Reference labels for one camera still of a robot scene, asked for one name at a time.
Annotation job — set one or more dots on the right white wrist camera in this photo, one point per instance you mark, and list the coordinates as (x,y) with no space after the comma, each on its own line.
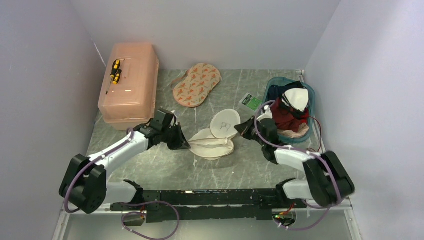
(264,113)

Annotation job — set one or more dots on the teal plastic basket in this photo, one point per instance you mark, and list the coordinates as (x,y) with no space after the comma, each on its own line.
(282,81)

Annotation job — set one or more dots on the dark red bra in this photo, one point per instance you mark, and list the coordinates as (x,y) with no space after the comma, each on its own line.
(288,118)

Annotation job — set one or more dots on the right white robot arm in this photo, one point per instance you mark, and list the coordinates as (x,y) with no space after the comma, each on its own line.
(325,180)

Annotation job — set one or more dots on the white mesh laundry bag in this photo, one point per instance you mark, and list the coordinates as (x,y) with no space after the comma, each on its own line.
(216,141)

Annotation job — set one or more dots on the green white small box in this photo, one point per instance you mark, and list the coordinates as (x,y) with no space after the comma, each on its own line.
(249,103)

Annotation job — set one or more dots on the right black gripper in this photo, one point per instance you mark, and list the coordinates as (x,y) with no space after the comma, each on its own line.
(244,128)

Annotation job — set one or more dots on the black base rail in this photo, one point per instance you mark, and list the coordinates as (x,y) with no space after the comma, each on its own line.
(171,205)

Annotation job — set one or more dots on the pink plastic storage box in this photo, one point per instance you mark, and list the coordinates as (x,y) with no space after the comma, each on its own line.
(133,100)

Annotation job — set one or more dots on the yellow black screwdriver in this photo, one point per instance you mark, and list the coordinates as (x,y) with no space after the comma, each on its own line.
(114,78)
(115,68)

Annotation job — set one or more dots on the beige pink cloth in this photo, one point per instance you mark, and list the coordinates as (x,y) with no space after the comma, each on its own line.
(302,131)

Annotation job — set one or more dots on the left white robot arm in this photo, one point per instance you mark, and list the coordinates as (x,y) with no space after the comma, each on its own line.
(85,184)

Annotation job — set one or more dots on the patterned beige oven mitt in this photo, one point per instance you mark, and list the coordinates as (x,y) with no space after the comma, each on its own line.
(192,89)

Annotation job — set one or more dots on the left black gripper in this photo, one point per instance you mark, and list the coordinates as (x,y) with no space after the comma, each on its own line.
(181,142)

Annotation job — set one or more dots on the navy blue cloth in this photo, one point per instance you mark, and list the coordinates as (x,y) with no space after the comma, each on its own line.
(276,91)

